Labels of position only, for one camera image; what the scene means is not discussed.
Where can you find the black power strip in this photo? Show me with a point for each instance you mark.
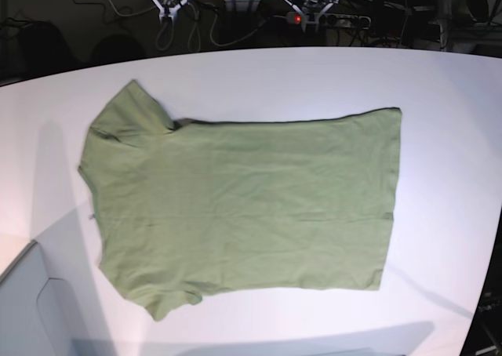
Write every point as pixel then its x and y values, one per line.
pixel 335 20

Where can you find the green T-shirt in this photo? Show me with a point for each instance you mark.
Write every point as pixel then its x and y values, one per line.
pixel 186 212

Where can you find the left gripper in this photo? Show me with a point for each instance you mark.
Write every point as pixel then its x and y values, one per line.
pixel 308 12

